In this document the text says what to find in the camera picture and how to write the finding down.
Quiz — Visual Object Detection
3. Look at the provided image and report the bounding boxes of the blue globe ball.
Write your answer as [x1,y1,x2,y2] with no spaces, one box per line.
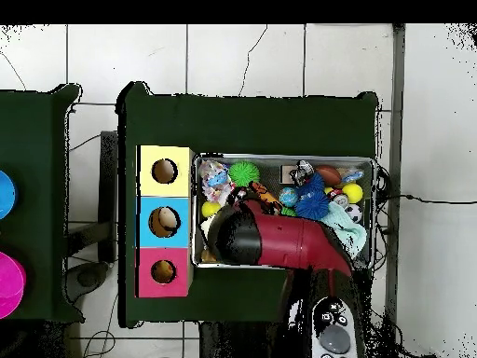
[279,186,300,208]

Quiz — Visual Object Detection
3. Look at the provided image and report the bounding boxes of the large blue spiky toy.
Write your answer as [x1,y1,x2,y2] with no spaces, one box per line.
[294,191,331,221]

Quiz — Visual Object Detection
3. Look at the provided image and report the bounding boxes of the dark green table cloth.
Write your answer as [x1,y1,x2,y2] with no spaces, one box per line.
[116,81,379,329]

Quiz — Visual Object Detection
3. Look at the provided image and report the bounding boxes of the dark green side-table cloth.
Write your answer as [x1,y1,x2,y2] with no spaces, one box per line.
[0,83,85,324]

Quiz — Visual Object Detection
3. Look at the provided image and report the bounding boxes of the black cable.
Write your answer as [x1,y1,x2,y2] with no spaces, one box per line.
[374,191,477,205]

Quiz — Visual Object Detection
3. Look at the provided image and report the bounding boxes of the black upright panel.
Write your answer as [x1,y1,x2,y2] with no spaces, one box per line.
[98,130,119,264]

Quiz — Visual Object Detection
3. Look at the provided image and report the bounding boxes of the yellow foam ball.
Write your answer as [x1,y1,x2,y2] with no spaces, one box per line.
[341,182,364,204]

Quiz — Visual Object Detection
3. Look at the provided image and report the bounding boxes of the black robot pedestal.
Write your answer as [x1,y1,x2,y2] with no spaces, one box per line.
[198,321,279,358]

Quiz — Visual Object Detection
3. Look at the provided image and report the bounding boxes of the wooden box with three holes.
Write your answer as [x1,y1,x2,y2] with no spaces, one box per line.
[135,145,196,298]

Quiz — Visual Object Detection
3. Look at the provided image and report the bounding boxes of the yellow duck plush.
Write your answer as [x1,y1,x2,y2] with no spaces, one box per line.
[152,259,176,283]

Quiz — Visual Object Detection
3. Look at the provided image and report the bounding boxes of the tan ball with black seam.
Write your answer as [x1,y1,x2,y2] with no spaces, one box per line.
[148,206,181,239]

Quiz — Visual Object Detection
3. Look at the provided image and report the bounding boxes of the crushed clear plastic bottle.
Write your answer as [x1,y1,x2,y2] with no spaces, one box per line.
[198,158,239,204]

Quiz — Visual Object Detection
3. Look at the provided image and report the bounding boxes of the small brown football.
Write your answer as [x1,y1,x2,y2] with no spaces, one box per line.
[315,164,342,186]

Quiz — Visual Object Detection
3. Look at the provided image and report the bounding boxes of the grey metal rail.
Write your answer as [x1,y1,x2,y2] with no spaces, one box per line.
[383,23,406,358]

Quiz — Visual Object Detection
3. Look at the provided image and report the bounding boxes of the silver mesh bin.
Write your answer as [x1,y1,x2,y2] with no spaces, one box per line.
[191,153,376,270]

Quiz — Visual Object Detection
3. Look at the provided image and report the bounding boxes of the cream waffle cloth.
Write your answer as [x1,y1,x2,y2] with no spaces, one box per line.
[199,214,217,240]

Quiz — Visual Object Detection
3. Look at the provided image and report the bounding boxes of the orange striped tiger plush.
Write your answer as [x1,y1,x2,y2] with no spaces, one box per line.
[248,181,284,216]

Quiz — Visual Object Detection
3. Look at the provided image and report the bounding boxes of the plain green spiky ball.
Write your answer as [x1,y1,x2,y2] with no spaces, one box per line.
[227,160,261,188]

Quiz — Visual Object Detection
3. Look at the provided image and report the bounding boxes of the dark grey round base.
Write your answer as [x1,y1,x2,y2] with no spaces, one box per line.
[66,260,111,303]

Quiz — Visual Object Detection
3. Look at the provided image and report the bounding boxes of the mint green waffle cloth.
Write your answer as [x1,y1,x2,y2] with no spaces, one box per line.
[320,200,368,258]

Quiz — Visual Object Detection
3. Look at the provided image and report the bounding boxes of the blue bowl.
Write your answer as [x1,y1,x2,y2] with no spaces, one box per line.
[0,170,19,220]

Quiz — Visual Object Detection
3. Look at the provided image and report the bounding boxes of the pink bowl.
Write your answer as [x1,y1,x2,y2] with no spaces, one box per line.
[0,251,27,320]

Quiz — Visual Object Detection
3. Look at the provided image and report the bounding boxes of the small blue spiky toy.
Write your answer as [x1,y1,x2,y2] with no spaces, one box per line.
[297,172,325,197]

